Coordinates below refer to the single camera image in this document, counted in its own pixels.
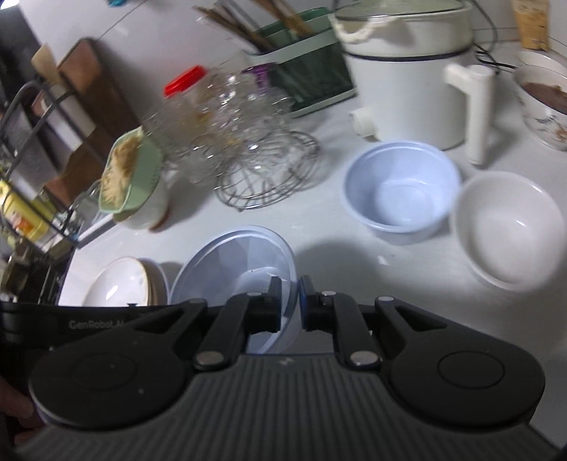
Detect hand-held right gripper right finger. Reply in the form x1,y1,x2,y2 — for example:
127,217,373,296
300,276,457,371

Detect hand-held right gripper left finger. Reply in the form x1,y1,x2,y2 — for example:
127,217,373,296
124,277,283,372

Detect light blue plastic bowl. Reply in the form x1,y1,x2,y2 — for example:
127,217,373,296
169,225,298,355
341,141,462,245

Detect small floral white plate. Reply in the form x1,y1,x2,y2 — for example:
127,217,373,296
82,257,153,307

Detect black kitchen sink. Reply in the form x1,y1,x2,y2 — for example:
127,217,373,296
0,248,74,306

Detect yellow detergent bottle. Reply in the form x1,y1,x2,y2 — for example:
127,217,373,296
0,182,51,242

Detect upturned drinking glass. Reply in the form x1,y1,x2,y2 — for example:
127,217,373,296
71,182,107,231

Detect white bowl with brown base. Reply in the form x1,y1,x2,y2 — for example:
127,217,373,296
113,177,171,231

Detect pale noodles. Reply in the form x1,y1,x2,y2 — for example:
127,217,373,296
102,133,142,205

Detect green plastic colander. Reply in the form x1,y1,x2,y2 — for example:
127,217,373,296
98,126,165,213

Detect cluster of glass cups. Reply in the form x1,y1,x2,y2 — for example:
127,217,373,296
177,71,311,187

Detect plain white ceramic bowl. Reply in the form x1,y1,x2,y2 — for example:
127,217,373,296
449,171,565,292

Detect black metal knife rack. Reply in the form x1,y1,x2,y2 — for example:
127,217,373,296
0,80,116,249

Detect green chopstick holder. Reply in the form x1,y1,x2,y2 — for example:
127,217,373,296
241,8,357,118

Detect dark wooden cutting board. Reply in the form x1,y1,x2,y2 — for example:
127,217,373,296
44,38,142,200

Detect white electric cooking pot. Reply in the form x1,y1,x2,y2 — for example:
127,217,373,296
334,9,494,167

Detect clear jar with red lid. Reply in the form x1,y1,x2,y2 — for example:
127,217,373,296
162,66,213,151

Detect bundle of chopsticks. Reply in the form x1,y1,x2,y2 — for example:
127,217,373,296
192,0,313,51

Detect floral bowl with brown food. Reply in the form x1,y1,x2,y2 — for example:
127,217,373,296
514,64,567,151

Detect small white rimmed bowl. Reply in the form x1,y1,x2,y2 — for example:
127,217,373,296
516,48,567,74

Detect yellow paper box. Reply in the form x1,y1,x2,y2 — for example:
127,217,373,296
511,0,550,50

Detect round wire cup rack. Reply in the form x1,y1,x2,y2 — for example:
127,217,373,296
213,130,320,209

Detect black power cable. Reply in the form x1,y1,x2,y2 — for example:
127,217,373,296
472,40,519,72

